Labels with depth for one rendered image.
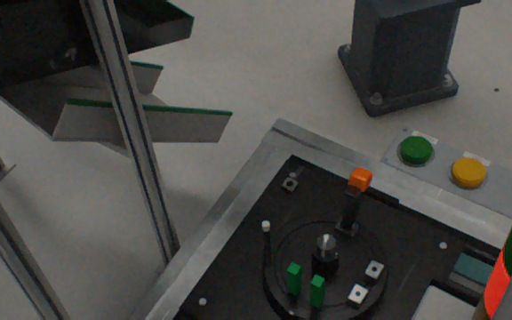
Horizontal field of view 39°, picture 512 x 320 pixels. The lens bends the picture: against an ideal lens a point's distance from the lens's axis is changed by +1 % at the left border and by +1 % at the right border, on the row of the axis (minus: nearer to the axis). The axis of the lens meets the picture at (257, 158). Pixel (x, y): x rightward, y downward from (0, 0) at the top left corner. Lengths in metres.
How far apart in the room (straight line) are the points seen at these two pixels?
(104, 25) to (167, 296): 0.36
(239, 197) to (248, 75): 0.31
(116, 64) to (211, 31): 0.61
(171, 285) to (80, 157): 0.33
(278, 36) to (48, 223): 0.48
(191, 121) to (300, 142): 0.18
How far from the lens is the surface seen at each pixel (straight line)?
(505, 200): 0.93
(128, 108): 0.70
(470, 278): 0.88
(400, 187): 0.93
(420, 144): 0.95
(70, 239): 1.04
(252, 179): 0.93
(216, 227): 0.89
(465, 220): 0.91
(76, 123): 0.71
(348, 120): 1.11
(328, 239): 0.77
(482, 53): 1.23
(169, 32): 0.74
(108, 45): 0.64
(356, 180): 0.79
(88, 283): 1.00
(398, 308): 0.83
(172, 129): 0.83
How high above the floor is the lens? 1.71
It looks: 53 degrees down
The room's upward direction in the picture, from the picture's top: 5 degrees counter-clockwise
